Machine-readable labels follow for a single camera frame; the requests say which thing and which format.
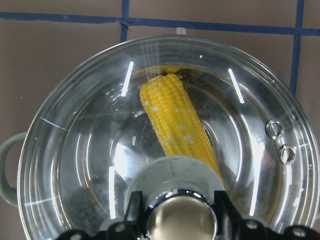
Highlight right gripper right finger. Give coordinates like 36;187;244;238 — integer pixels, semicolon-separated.
213;190;242;225

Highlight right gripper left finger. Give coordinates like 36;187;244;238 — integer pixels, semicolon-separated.
124;191;145;225

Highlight glass pot lid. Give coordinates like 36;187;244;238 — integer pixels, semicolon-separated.
16;34;320;240

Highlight yellow corn cob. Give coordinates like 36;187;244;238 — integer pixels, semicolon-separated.
139;73;222;177

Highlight pale green cooking pot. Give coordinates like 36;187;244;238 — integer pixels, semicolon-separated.
0;27;320;240

